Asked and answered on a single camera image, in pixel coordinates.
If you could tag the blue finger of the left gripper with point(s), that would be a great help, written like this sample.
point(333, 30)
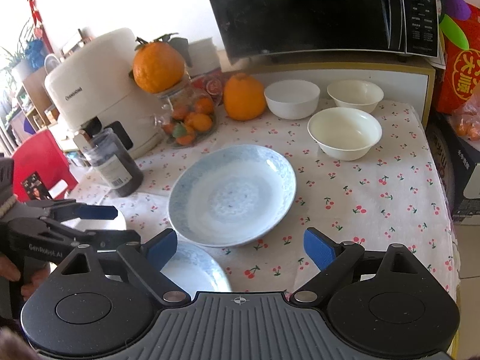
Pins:
point(107, 239)
point(66, 209)

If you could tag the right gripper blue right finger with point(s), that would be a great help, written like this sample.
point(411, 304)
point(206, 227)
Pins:
point(335, 261)

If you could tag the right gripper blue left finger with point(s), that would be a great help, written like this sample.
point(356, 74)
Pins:
point(144, 263)

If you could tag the white plate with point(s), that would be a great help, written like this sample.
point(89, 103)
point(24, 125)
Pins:
point(84, 225)

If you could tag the large blue patterned plate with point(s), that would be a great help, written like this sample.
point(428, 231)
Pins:
point(232, 196)

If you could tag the cream bowl front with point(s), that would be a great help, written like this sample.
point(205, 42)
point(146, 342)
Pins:
point(345, 134)

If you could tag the cream bowl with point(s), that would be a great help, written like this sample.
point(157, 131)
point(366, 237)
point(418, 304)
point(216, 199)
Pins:
point(345, 134)
point(357, 94)

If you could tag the cream bowl back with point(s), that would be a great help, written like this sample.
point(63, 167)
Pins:
point(357, 94)

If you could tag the white glass bowl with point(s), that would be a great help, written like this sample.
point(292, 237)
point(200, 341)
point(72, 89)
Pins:
point(292, 99)

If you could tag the stack of white paper bowls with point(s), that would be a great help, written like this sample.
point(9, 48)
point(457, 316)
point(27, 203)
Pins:
point(203, 56)

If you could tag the person's left hand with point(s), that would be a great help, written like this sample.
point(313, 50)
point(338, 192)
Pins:
point(9, 271)

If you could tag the red plastic stool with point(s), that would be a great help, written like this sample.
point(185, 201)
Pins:
point(41, 154)

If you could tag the cherry print tablecloth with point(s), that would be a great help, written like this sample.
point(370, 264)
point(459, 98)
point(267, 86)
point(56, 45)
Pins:
point(391, 195)

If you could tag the white air fryer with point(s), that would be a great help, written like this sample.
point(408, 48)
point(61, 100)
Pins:
point(92, 90)

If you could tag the glass jar of tangerines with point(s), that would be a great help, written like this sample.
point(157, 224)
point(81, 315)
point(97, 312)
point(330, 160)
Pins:
point(187, 114)

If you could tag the black white cardboard box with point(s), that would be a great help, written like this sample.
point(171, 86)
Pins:
point(457, 162)

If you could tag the orange on jar top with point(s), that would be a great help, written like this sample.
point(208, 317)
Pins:
point(157, 65)

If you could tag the red hanging decoration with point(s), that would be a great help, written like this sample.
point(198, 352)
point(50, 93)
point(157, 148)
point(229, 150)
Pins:
point(37, 20)

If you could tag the red round tin can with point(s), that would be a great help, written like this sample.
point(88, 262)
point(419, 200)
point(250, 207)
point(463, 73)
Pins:
point(212, 83)

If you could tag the large orange on table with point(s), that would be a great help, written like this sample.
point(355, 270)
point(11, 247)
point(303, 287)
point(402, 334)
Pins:
point(244, 97)

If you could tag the plastic bag of tangerines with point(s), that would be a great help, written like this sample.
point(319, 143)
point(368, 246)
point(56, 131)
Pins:
point(466, 119)

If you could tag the white wooden microwave stand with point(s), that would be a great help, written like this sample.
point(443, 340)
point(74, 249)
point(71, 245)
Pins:
point(402, 79)

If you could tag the black microwave oven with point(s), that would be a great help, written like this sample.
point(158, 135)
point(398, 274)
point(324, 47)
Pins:
point(271, 27)

